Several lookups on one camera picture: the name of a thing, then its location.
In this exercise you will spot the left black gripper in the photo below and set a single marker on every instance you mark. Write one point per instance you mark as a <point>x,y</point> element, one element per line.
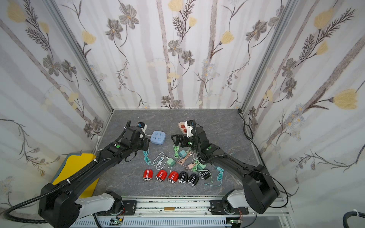
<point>147,142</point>

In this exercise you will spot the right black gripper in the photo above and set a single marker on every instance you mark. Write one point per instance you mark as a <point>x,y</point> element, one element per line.
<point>179,139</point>

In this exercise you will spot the teal charger end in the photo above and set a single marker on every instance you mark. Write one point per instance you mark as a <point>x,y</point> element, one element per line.
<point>219,169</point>
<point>182,154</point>

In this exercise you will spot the beige power strip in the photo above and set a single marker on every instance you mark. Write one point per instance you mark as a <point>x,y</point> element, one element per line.
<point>182,127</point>

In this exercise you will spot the blue round power cube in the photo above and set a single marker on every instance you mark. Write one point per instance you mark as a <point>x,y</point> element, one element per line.
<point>158,137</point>

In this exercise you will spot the light green charger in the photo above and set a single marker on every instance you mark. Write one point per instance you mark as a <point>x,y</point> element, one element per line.
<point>197,166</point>

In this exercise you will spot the black shaver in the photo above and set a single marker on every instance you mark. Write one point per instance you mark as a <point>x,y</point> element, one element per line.
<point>183,177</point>
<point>204,175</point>
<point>193,179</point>

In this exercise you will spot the red shaver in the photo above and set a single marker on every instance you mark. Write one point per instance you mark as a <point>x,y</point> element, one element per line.
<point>173,177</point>
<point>148,175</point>
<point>161,176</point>

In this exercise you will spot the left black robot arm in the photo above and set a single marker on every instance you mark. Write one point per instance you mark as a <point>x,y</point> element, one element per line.
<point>57,203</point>

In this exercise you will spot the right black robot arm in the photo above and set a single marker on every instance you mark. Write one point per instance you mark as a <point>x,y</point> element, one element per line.
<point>259,188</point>

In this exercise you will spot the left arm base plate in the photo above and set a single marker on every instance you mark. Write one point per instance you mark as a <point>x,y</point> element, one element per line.
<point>128,208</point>

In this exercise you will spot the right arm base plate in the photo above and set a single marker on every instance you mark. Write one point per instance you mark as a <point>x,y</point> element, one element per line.
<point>221,207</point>

